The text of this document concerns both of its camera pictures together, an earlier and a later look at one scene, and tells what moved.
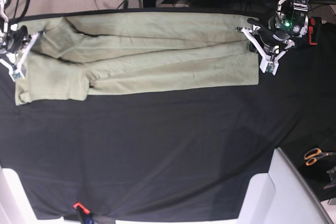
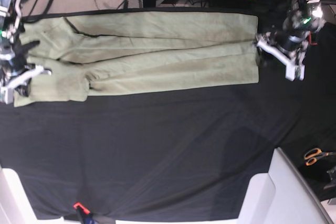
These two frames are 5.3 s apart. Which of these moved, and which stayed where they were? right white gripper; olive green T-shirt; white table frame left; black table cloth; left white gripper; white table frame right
Moved: right white gripper; left white gripper
Stayed: white table frame right; black table cloth; olive green T-shirt; white table frame left
